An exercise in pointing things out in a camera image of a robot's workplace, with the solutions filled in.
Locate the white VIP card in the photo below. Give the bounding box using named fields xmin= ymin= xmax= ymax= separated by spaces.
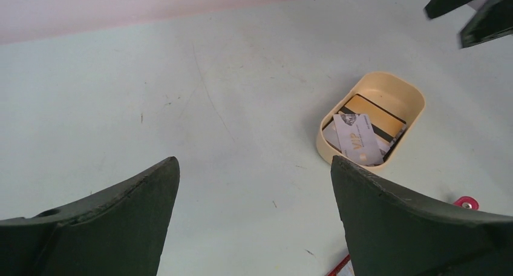
xmin=333 ymin=114 xmax=384 ymax=166

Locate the red card holder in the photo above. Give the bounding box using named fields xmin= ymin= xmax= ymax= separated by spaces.
xmin=327 ymin=196 xmax=479 ymax=276

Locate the gold magnetic stripe card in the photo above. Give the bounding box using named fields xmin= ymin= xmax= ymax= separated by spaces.
xmin=339 ymin=94 xmax=406 ymax=144

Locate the beige oval tray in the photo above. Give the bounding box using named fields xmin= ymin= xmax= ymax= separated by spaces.
xmin=316 ymin=71 xmax=426 ymax=171

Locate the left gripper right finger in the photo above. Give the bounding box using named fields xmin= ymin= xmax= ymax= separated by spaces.
xmin=331 ymin=156 xmax=512 ymax=275

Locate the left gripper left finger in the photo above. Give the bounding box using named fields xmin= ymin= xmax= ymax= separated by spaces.
xmin=1 ymin=157 xmax=180 ymax=275

